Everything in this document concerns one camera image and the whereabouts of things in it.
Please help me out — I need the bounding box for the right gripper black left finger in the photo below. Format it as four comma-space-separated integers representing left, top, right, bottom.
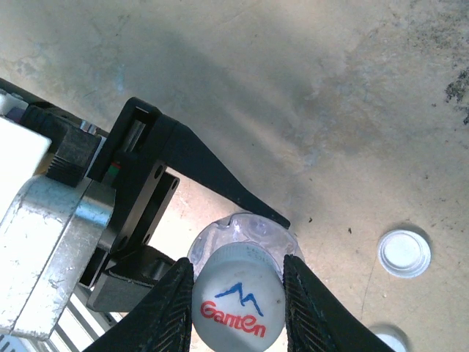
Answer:
83, 257, 194, 352

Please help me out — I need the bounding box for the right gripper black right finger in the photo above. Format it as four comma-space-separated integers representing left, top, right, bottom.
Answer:
283, 254, 396, 352

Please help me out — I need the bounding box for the small plain white cap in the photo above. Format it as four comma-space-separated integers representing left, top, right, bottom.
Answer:
367, 323, 410, 352

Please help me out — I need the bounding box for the white cap with Ganten logo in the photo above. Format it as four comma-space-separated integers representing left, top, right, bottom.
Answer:
191, 242, 287, 352

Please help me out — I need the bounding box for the small clear plastic bottle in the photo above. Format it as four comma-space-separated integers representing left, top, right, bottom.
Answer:
186, 212, 306, 283

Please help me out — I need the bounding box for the aluminium frame rail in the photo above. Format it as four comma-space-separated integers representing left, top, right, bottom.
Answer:
47, 289, 124, 352

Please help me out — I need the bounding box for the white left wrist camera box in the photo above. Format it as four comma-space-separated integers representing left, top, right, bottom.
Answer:
0, 116, 52, 221

